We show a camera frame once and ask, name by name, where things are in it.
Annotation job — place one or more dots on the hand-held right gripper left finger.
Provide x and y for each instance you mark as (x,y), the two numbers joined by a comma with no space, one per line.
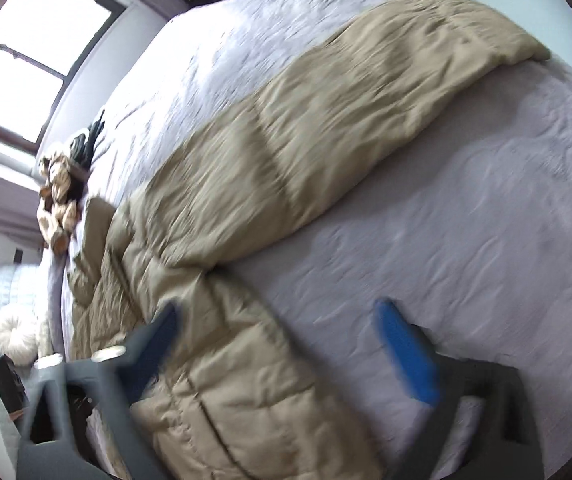
(158,332)

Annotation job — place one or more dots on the black box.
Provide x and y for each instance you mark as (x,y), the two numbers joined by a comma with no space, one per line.
(8,382)

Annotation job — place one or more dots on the black spiky ornament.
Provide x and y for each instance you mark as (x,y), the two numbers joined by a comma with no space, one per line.
(85,142)

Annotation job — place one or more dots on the white round pillow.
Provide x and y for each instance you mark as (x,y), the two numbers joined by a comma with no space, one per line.
(15,335)

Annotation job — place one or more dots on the beige quilted coat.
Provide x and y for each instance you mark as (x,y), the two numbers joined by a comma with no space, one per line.
(291,150)

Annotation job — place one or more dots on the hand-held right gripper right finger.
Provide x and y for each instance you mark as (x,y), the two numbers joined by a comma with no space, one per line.
(406,355)

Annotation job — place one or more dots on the brown and cream stuffed toy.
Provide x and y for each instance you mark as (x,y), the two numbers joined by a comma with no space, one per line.
(60,195)

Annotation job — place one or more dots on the white quilted cushion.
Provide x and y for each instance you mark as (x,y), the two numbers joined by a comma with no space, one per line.
(20,285)

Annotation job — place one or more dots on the window with dark frame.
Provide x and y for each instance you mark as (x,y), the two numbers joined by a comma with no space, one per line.
(30,60)

